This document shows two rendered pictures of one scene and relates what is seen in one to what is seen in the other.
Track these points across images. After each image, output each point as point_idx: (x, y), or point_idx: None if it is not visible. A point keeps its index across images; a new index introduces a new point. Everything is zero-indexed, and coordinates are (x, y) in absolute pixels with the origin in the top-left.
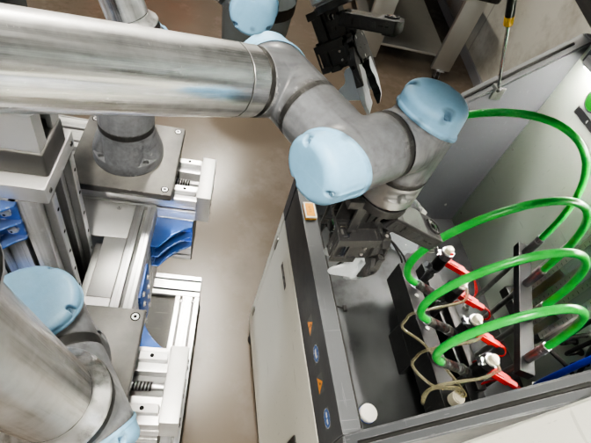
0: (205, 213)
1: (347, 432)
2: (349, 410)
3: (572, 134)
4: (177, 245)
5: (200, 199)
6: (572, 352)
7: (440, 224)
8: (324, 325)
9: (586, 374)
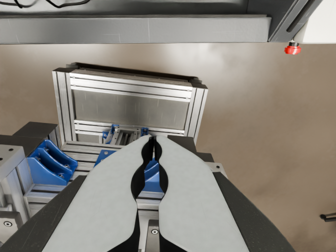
0: (14, 158)
1: (267, 35)
2: (247, 28)
3: None
4: (53, 150)
5: (1, 176)
6: None
7: None
8: (142, 41)
9: None
